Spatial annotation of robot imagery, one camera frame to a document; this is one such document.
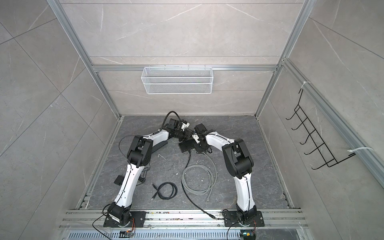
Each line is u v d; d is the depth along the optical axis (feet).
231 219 2.40
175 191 2.68
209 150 2.90
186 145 3.31
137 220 2.42
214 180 2.81
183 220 2.45
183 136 3.19
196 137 3.04
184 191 2.69
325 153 2.01
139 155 2.15
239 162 1.79
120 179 2.81
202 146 2.85
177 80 3.30
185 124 3.38
